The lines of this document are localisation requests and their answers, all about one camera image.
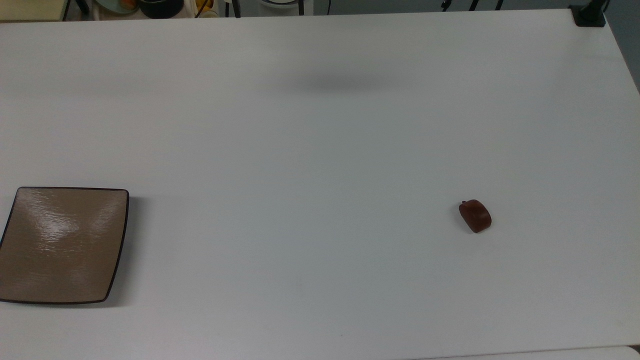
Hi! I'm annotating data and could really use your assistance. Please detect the small brown round food item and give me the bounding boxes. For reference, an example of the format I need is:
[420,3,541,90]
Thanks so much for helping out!
[458,199,493,234]

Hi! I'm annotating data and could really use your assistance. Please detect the black bowl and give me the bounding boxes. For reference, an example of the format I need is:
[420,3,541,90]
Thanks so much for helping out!
[137,0,185,20]

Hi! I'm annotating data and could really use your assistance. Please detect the square brown ceramic plate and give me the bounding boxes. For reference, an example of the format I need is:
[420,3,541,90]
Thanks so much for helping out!
[0,186,130,305]

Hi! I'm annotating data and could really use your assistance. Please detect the black stand legs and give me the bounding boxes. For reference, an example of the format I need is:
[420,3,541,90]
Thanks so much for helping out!
[440,0,506,12]

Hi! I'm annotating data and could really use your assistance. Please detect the black pole with clamp base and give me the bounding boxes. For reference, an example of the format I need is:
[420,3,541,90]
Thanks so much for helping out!
[569,0,611,28]

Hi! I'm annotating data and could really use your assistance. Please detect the teal bowl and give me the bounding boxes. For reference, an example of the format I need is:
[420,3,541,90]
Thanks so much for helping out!
[94,0,140,15]

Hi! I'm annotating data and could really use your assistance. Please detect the beige box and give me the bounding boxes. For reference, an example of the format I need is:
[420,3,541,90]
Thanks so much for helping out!
[0,0,70,22]

